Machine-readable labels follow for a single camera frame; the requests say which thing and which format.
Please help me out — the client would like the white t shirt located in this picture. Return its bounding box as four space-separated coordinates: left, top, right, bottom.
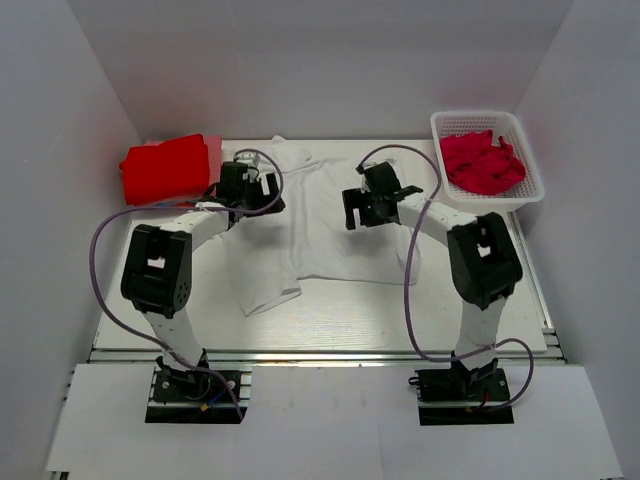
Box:
222 136 420 316

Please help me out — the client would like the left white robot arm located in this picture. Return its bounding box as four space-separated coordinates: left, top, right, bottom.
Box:
121 149 285 399

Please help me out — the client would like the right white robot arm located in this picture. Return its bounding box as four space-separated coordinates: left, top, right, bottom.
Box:
342 162 523 399

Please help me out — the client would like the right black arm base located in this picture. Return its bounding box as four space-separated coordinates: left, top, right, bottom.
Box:
408 359 510 403

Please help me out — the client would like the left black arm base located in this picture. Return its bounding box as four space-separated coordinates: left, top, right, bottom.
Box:
151 356 231 403

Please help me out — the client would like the folded blue t shirt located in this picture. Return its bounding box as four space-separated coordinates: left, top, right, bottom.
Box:
143 200 196 209

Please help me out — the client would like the folded red t shirt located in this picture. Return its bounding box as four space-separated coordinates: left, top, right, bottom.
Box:
119 134 210 206

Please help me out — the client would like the crumpled magenta t shirt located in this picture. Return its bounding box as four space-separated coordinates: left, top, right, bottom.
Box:
440 129 526 196

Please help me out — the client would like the white plastic basket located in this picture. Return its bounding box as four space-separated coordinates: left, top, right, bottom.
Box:
430 110 544 213

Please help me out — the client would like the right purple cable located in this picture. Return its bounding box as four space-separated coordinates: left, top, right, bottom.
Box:
355 143 535 414

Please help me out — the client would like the purple cable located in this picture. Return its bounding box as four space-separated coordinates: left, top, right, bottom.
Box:
88 147 289 424
355 143 535 414

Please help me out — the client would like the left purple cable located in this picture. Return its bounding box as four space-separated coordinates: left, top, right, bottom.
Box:
88 147 289 424

